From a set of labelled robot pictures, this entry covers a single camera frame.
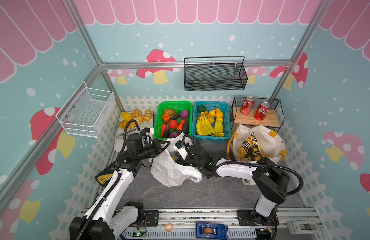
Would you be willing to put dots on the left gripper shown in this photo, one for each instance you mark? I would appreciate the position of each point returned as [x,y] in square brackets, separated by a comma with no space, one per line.
[156,143]

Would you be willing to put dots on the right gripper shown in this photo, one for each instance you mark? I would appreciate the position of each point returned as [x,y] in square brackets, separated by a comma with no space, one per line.
[188,150]

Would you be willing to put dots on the white plastic grocery bag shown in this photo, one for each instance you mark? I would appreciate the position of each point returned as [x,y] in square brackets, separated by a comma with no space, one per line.
[168,172]

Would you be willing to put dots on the yellow black snack bag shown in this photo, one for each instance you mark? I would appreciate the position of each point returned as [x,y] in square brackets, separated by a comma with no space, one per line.
[250,150]

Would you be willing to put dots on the white canvas tote bag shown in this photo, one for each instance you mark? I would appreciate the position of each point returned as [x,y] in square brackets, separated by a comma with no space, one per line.
[272,144]

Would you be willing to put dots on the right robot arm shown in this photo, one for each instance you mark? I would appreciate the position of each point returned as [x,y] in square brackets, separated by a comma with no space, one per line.
[275,182]

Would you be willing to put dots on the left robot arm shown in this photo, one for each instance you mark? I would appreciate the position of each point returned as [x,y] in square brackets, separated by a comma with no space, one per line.
[102,221]

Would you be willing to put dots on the white cutting board tray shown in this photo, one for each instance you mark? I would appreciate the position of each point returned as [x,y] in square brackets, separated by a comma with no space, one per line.
[145,120]

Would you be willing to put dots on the long orange carrot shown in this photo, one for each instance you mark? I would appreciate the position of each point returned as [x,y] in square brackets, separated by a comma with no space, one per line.
[163,128]

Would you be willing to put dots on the purple turnip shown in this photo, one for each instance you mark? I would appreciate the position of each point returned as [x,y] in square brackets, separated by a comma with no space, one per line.
[174,134]

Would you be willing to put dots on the dark purple eggplant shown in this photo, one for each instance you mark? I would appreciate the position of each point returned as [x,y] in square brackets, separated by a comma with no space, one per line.
[185,128]

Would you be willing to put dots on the banana bunch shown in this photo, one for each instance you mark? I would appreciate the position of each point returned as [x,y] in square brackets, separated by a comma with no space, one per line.
[204,127]

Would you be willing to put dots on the red tomato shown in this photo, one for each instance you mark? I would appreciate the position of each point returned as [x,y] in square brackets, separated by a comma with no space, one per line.
[173,124]

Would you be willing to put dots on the small orange carrot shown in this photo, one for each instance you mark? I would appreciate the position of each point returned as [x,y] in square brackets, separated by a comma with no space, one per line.
[181,125]

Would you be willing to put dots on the bread loaf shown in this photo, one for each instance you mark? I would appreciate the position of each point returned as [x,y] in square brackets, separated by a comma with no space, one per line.
[126,116]

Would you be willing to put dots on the brown potato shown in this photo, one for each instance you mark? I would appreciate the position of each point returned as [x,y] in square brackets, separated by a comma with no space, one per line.
[169,111]

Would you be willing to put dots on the purple onion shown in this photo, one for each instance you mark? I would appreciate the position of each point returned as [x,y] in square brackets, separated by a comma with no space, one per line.
[184,114]

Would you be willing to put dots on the yellow lemon fruit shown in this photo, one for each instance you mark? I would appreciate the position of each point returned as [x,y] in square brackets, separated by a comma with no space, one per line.
[212,112]

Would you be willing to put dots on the yellow pear fruit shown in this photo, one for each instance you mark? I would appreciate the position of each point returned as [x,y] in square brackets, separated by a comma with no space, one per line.
[219,113]

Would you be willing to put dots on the green avocado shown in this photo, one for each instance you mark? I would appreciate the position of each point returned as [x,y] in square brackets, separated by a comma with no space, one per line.
[201,108]

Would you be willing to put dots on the green plastic basket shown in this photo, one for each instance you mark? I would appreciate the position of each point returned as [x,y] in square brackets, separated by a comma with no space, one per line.
[173,118]

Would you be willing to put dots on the teal plastic basket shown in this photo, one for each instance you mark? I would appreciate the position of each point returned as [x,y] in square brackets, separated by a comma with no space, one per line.
[221,126]

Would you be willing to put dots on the blue tape dispenser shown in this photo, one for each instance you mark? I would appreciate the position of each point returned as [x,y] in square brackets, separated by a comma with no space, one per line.
[211,231]

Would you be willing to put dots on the left red cola can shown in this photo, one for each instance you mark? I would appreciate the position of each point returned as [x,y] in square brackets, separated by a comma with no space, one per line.
[247,105]

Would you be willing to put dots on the red cola can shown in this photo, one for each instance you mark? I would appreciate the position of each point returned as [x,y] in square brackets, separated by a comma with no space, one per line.
[262,111]
[247,105]

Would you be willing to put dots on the orange rubber band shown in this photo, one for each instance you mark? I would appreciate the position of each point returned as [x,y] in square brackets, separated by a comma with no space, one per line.
[169,228]

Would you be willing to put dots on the right red cola can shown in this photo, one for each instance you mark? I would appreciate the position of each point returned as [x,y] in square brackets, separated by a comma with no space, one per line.
[262,111]

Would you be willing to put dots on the white wire wall basket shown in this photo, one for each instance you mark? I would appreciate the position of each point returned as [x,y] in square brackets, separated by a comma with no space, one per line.
[86,112]

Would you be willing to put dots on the black mesh wall basket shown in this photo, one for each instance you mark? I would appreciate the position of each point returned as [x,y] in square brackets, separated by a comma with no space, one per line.
[214,73]

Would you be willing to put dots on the black wire wooden shelf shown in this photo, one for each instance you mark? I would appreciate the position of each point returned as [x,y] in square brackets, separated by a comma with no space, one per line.
[274,119]

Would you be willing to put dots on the grey switch box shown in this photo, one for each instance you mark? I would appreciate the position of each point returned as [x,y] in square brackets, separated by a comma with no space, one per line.
[302,227]

